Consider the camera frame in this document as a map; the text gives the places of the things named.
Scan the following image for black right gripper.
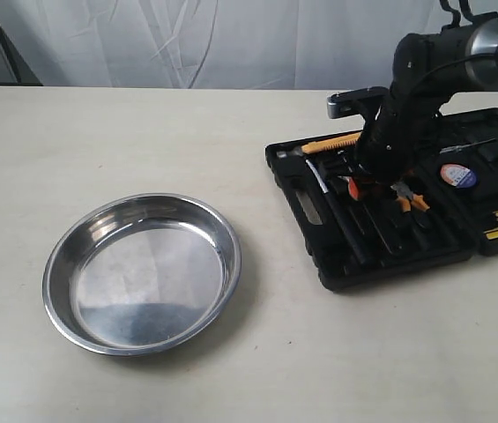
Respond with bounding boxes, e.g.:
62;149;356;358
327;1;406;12
347;94;434;201

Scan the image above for black plastic tool case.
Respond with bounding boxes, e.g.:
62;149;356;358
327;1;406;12
265;108;498;292

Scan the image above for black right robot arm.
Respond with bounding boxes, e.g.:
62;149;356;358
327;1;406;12
349;18;498;200

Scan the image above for blue round tape measure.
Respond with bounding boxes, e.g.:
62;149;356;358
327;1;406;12
439;163;478;189

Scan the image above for white backdrop curtain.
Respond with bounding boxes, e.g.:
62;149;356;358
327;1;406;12
0;0;498;92

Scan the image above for round stainless steel tray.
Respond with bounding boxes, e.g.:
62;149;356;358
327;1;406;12
41;193;242;357

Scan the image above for orange handled pliers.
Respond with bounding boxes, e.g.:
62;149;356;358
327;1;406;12
390;182;430;213

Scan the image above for hammer with black handle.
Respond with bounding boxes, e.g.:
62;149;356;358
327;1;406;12
276;149;371;266

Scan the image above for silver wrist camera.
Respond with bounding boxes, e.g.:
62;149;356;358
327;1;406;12
327;86;389;121

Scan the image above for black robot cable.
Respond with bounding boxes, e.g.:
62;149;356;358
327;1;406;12
438;0;498;32

